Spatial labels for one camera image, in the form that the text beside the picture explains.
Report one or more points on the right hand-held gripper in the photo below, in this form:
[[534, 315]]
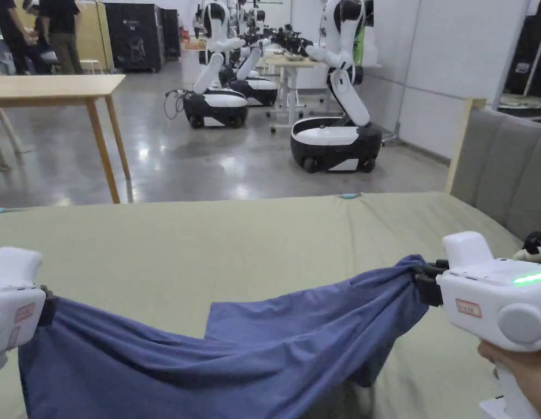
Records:
[[484, 288]]

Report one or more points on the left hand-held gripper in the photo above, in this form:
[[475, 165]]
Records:
[[10, 297]]

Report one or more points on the dark blue shirt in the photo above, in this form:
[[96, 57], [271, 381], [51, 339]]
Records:
[[252, 349]]

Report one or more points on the person's right hand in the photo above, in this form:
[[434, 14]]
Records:
[[534, 375]]

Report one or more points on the black and beige plush toy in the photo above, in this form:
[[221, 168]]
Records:
[[534, 248]]

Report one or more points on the grey padded headboard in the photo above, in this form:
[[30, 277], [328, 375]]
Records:
[[501, 174]]

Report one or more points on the bed with pale green sheet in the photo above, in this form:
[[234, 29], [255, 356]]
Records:
[[209, 244]]

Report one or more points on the white and black wheeled robot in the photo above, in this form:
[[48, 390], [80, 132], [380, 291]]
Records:
[[215, 104], [335, 139], [259, 87]]

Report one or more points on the black cabinet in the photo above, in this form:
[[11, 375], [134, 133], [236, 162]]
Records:
[[135, 37]]

